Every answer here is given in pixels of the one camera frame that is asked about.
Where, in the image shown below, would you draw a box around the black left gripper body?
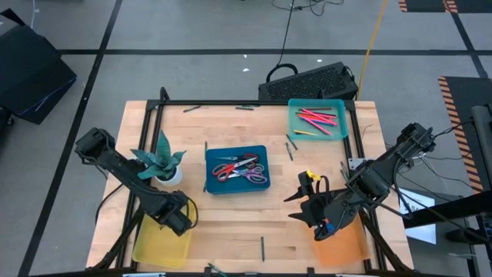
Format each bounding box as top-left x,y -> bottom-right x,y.
155,191 -> 194,238

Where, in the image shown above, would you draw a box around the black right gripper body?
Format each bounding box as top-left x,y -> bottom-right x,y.
303,188 -> 362,242

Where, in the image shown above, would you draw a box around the orange translucent plastic bin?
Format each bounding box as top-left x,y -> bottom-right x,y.
309,209 -> 371,267

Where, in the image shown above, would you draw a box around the blue and purple scissors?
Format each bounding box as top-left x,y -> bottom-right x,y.
230,171 -> 269,185

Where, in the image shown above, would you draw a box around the dark blue plastic bin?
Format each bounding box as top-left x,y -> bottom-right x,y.
204,145 -> 271,195

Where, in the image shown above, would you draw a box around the green plant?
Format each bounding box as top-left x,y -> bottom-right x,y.
130,129 -> 188,187

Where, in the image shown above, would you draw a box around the pink pencil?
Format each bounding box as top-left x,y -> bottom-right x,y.
301,116 -> 333,136
303,108 -> 338,118
307,115 -> 338,127

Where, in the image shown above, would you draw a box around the teal translucent plastic bin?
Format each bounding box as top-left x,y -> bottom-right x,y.
287,98 -> 349,142

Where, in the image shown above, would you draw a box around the white sign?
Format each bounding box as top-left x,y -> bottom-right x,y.
397,187 -> 438,245

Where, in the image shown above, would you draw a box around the black neighbouring stand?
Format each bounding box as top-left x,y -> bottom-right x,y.
401,104 -> 492,277

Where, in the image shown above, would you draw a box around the black computer tower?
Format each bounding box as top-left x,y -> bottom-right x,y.
258,61 -> 360,102

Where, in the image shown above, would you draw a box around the black mat hazard stripes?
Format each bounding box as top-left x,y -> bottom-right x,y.
437,75 -> 492,194

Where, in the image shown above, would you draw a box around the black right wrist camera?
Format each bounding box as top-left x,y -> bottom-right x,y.
298,171 -> 322,197

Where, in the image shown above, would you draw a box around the yellow hanging cable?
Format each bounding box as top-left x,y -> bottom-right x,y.
356,0 -> 390,100

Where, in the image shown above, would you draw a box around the black hanging cable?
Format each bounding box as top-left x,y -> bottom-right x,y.
264,0 -> 346,84

